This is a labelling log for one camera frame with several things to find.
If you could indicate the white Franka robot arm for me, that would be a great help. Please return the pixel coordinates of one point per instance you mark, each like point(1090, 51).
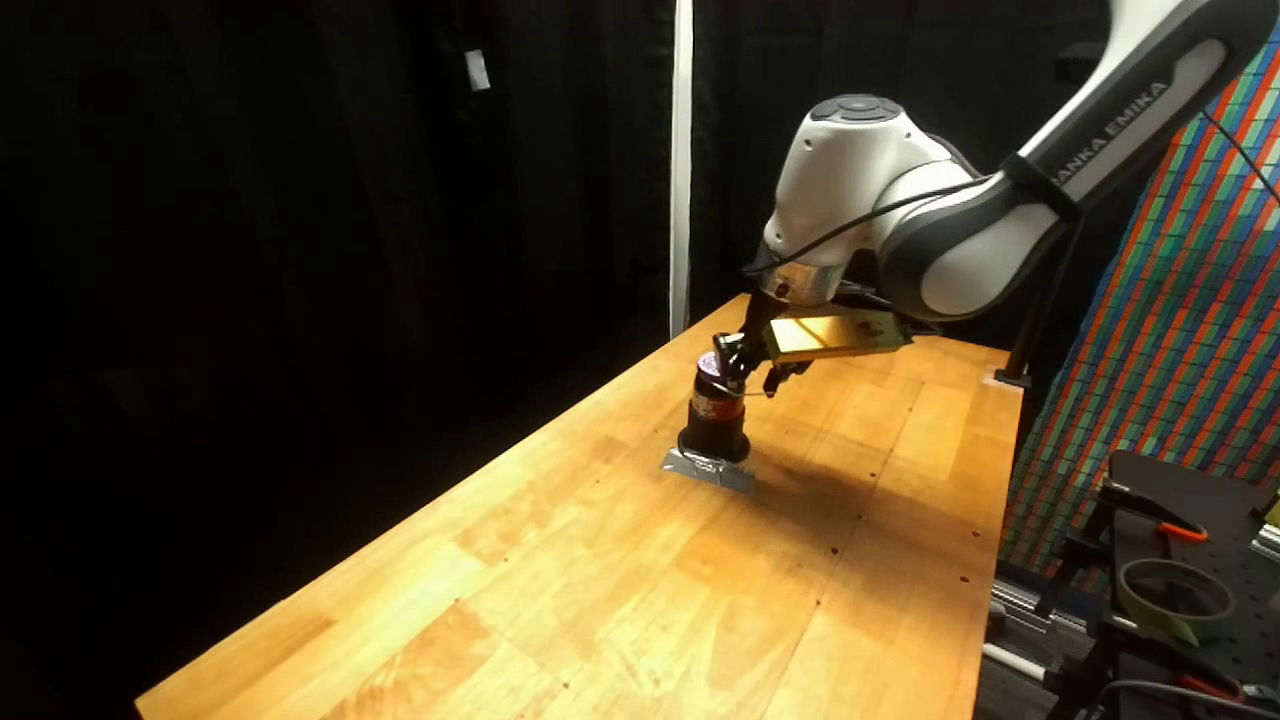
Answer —
point(854, 163)

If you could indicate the white paper tag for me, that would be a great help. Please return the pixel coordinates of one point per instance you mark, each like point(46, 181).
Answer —
point(479, 70)

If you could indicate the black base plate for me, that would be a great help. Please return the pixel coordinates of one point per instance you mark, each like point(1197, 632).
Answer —
point(1201, 495)

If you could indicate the aluminium rail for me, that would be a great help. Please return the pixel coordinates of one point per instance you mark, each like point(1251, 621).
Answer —
point(1040, 626)

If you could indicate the black stand pole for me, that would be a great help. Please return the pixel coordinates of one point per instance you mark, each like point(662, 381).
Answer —
point(1035, 335)

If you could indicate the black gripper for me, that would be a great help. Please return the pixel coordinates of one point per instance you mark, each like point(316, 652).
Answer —
point(760, 325)

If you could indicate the pale green tape roll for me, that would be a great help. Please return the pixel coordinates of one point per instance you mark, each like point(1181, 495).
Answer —
point(1174, 601)

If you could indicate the white vertical pole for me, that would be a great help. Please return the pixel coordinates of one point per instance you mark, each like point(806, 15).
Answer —
point(682, 163)

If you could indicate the dark jar with silver lid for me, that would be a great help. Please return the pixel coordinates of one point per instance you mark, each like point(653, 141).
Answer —
point(718, 422)

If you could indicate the colourful striped panel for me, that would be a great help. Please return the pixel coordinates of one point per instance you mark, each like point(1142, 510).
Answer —
point(1174, 335)

